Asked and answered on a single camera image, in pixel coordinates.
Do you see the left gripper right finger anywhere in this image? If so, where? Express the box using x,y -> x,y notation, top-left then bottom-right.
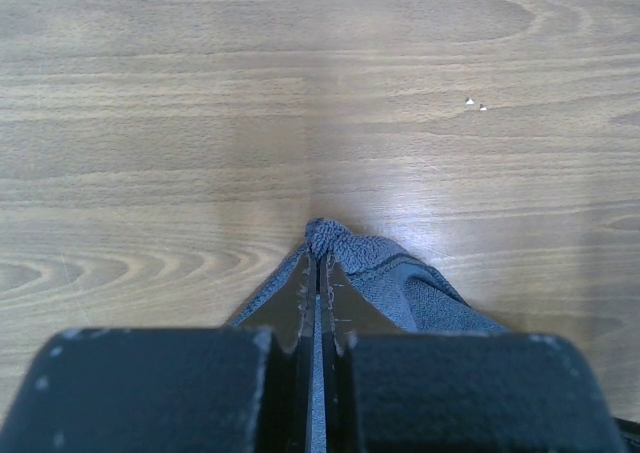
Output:
318,259 -> 627,452

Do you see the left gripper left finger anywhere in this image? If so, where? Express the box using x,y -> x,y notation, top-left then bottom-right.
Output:
1,256 -> 318,452

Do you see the dark blue towel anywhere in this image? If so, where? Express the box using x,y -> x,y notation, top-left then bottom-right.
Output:
227,216 -> 640,453

